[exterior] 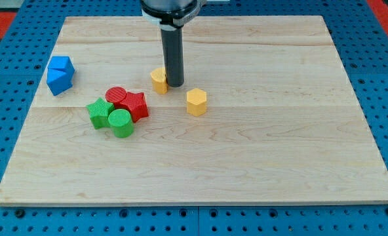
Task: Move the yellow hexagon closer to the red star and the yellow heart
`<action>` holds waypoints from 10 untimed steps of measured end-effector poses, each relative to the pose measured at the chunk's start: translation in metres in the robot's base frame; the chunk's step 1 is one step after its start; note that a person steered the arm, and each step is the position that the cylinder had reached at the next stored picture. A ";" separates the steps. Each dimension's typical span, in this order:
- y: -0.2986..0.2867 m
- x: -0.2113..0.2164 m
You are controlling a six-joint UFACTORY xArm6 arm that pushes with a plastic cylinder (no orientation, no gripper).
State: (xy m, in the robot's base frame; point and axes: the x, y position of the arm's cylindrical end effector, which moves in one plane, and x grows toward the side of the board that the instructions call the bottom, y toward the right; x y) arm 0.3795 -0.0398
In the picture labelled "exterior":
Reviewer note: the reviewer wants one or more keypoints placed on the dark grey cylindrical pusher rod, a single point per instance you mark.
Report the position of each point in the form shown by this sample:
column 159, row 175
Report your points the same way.
column 173, row 57

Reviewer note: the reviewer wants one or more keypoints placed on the yellow hexagon block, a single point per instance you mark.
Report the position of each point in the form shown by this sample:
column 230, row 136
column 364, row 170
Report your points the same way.
column 196, row 102

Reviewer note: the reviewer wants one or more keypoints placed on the yellow heart block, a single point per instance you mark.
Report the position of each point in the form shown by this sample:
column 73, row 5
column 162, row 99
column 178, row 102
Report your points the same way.
column 159, row 82

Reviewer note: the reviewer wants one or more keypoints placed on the red star block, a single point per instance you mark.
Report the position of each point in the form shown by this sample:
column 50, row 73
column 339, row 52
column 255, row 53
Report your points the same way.
column 135, row 104

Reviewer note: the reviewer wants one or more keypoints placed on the green star block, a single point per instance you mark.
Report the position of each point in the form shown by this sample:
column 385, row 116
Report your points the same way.
column 99, row 112

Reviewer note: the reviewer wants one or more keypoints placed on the red cylinder block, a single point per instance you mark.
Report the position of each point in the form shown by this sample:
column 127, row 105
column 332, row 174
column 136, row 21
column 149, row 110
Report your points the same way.
column 115, row 95

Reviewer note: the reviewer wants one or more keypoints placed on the green cylinder block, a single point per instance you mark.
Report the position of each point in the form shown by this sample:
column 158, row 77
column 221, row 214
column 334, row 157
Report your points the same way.
column 120, row 121

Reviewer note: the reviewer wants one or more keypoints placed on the blue cube block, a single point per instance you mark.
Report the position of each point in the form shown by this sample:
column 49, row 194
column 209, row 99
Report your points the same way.
column 61, row 63

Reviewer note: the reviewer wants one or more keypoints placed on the blue triangular block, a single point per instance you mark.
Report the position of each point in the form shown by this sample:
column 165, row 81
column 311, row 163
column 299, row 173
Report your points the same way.
column 58, row 81

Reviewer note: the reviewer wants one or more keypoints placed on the wooden board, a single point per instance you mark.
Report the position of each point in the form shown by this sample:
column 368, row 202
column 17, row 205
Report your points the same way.
column 283, row 125

